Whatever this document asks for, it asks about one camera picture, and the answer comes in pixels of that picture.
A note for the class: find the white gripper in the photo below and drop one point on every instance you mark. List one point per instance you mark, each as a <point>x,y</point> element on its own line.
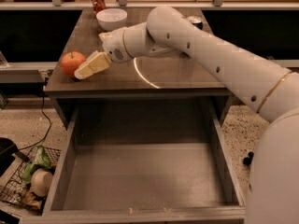
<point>114,46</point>

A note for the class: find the beige cup in basket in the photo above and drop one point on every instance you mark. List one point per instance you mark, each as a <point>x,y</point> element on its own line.
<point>40,182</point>

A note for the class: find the black metal rod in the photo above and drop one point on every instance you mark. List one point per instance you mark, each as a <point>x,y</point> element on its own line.
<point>248,160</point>

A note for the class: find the black wire basket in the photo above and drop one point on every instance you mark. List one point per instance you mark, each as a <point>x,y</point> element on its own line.
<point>18,191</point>

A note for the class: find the green chip bag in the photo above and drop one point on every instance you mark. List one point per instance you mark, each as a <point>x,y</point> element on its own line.
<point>41,161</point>

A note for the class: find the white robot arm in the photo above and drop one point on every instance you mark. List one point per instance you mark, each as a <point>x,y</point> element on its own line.
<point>267,88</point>

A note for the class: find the red orange apple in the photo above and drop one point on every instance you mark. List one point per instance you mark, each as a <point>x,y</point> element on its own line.
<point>71,61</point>

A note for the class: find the open grey top drawer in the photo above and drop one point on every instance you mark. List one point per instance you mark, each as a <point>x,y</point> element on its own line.
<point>144,162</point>

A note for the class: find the grey cabinet with top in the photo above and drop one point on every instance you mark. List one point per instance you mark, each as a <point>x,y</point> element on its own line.
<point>168,77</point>

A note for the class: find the black object at left edge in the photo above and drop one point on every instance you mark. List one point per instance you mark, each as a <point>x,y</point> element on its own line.
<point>7,149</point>

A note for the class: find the white ceramic bowl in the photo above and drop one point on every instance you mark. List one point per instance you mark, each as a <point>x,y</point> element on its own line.
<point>111,18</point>

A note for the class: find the blue soda can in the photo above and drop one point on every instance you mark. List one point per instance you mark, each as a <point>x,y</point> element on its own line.
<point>196,21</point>

